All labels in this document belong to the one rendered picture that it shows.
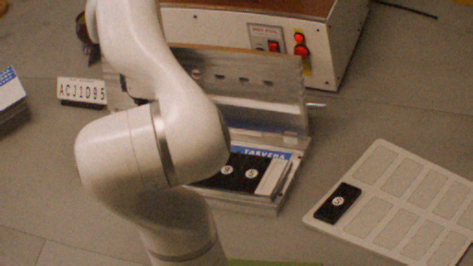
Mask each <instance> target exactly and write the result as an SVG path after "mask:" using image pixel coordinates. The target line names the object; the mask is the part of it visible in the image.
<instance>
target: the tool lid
mask: <svg viewBox="0 0 473 266"><path fill-rule="evenodd" d="M167 44H168V46H169V50H170V51H171V52H172V54H173V56H174V57H175V59H176V61H178V62H179V63H178V64H179V65H181V66H182V68H183V69H184V70H185V71H186V72H187V74H188V75H189V76H190V77H191V78H192V79H193V80H194V81H195V82H196V83H197V84H198V85H199V86H200V88H201V89H202V90H203V91H204V92H205V93H206V94H207V95H208V96H209V98H210V99H211V100H212V102H213V103H214V104H215V105H216V107H217V108H219V110H220V111H221V114H222V116H223V118H224V121H226V124H227V126H228V127H231V128H232V132H233V133H239V134H246V135H253V136H260V137H261V136H262V134H261V132H266V133H273V134H280V135H282V133H283V132H284V131H289V132H296V133H297V136H298V137H301V138H306V137H307V136H308V134H309V119H308V108H307V105H306V93H305V81H304V70H303V68H302V59H301V56H299V55H291V54H283V53H275V52H266V51H258V50H250V49H242V48H234V47H225V46H217V45H209V44H203V45H201V44H193V43H184V42H181V43H176V42H167ZM101 56H102V64H103V77H104V79H103V81H104V86H105V95H106V100H107V109H108V111H111V112H115V111H116V110H117V109H118V108H123V109H131V108H134V107H138V106H137V105H136V104H135V103H134V99H132V98H131V97H130V96H129V95H128V94H127V92H125V91H123V89H122V88H121V85H122V83H123V82H124V81H125V80H126V76H122V75H121V74H120V73H118V72H117V71H116V70H114V69H113V67H112V66H111V65H109V63H108V62H107V61H106V58H104V56H103V52H102V47H101ZM193 70H197V71H199V72H200V74H201V78H196V77H194V76H193V74H192V71H193ZM215 72H221V73H223V74H224V76H225V79H224V80H220V79H218V78H217V77H216V76H215ZM240 75H244V76H246V77H247V78H248V80H249V82H247V83H244V82H242V81H241V80H240V78H239V76H240ZM265 78H268V79H271V80H272V82H273V86H272V87H269V86H268V85H266V84H265V83H264V79H265Z"/></svg>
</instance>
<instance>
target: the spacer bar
mask: <svg viewBox="0 0 473 266"><path fill-rule="evenodd" d="M288 162H289V161H288V160H283V159H275V158H273V159H272V161H271V163H270V165H269V167H268V168H267V170H266V172H265V174H264V177H263V179H262V181H261V183H260V185H259V186H258V188H257V190H256V192H255V194H256V195H262V196H267V197H269V196H271V195H272V194H273V190H274V188H275V186H276V184H277V182H278V180H279V178H280V176H281V174H282V172H283V171H284V169H285V167H286V166H287V164H288Z"/></svg>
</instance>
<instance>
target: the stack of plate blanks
mask: <svg viewBox="0 0 473 266"><path fill-rule="evenodd" d="M12 68H13V67H12V66H9V67H8V68H6V69H5V70H3V71H2V72H0V77H1V76H3V75H4V74H5V73H6V72H7V71H9V70H10V69H12ZM13 69H14V68H13ZM27 109H28V108H27V106H26V101H25V97H23V98H21V99H19V100H18V101H16V102H15V103H13V104H10V105H9V106H8V107H7V108H6V109H4V110H2V111H1V112H0V137H2V136H4V135H5V134H6V133H8V132H9V131H10V130H13V129H15V128H16V127H18V126H19V125H21V124H24V123H25V122H27V121H29V120H30V117H29V112H28V110H27Z"/></svg>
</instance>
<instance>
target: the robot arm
mask: <svg viewBox="0 0 473 266"><path fill-rule="evenodd" d="M159 4H160V2H159V0H88V2H87V4H86V11H85V16H86V17H85V20H86V24H87V29H88V33H89V35H90V36H89V37H90V38H91V41H93V42H94V43H99V44H100V45H101V47H102V52H103V56H104V58H106V61H107V62H108V63H109V65H111V66H112V67H113V69H114V70H116V71H117V72H118V73H120V74H121V75H122V76H126V80H125V81H124V82H123V83H122V85H121V88H122V89H123V91H125V92H127V94H128V95H129V96H130V97H131V98H132V99H134V103H135V104H136V105H137V106H138V107H134V108H131V109H127V110H125V111H121V112H117V113H114V114H112V115H108V116H106V117H103V118H101V119H98V120H96V121H94V122H91V123H90V124H88V125H87V126H85V127H84V128H83V129H82V130H81V131H80V133H79V134H78V136H77V139H76V142H75V145H74V150H73V155H74V163H75V167H76V170H77V173H78V177H79V182H81V184H82V185H83V186H84V189H85V190H86V191H87V192H88V193H89V194H90V196H91V197H92V198H94V199H95V200H96V201H97V202H99V203H100V204H101V205H102V206H104V207H105V209H106V210H108V211H109V212H112V213H114V214H115V215H117V216H119V217H121V218H122V219H124V220H126V221H128V222H130V223H132V224H134V225H135V226H136V228H137V230H138V232H139V235H140V238H141V239H142V241H143V243H144V246H145V248H146V250H147V253H148V256H149V258H150V261H151V262H152V265H153V266H228V264H227V260H226V257H225V254H224V249H223V246H222V242H221V239H220V237H219V233H218V230H217V226H216V223H215V220H214V217H213V214H212V209H211V206H209V204H208V202H207V200H206V199H205V198H204V197H203V196H202V195H201V194H200V193H199V192H197V191H195V190H193V189H190V188H187V187H181V185H185V184H189V183H193V182H196V181H200V180H202V179H204V180H205V179H207V178H210V177H211V176H213V175H216V174H217V172H218V171H219V170H220V169H222V167H223V166H224V165H226V163H227V161H228V159H229V156H230V152H231V150H232V145H231V136H230V132H229V128H228V126H227V124H226V121H224V118H223V116H222V114H221V111H220V110H219V108H217V107H216V105H215V104H214V103H213V102H212V100H211V99H210V98H209V96H208V95H207V94H206V93H205V92H204V91H203V90H202V89H201V88H200V86H199V85H198V84H197V83H196V82H195V81H194V80H193V79H192V78H191V77H190V76H189V75H188V74H187V72H186V71H185V70H184V69H183V68H182V66H181V65H179V64H178V63H179V62H178V61H176V59H175V57H174V56H173V54H172V52H171V51H170V50H169V46H168V44H167V42H166V40H165V37H164V36H165V32H164V26H163V19H162V15H161V13H162V12H161V8H160V5H159ZM148 100H155V102H154V103H149V104H148Z"/></svg>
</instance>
